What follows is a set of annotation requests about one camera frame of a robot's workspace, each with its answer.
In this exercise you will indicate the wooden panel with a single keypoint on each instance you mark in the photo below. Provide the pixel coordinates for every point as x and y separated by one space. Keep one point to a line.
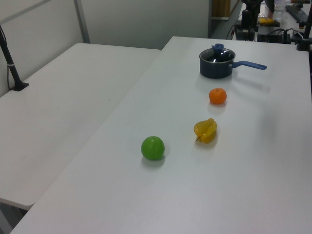
220 8

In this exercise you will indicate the yellow box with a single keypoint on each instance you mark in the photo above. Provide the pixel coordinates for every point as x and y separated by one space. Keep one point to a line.
265 21

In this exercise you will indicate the dark blue saucepan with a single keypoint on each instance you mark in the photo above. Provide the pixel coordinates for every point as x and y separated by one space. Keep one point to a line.
214 71

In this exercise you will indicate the grey metal partition post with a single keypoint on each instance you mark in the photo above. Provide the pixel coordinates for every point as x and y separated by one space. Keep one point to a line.
82 22

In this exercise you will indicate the black clamp stand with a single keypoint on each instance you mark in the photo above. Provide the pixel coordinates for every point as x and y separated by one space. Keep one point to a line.
304 39

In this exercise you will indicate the black electronics box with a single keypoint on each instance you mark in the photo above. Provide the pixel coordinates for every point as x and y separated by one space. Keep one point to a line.
270 38

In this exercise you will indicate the black camera pole with base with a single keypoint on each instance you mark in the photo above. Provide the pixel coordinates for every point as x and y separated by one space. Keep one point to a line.
11 69

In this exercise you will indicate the black keyboard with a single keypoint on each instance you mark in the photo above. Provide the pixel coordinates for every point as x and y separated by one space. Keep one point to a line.
297 12

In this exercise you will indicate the glass lid blue knob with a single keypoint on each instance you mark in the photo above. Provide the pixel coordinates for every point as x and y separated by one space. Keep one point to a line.
217 47

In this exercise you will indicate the yellow toy starfruit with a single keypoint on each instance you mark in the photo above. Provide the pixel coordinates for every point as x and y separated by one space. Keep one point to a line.
207 131

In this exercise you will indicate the green toy apple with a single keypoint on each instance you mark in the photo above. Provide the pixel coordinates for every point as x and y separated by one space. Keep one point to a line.
152 148

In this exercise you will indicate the black equipment rig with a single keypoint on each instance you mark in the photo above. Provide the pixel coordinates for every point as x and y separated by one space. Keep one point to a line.
246 19

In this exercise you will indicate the orange toy fruit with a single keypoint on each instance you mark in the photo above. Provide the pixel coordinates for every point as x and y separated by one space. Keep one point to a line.
217 96

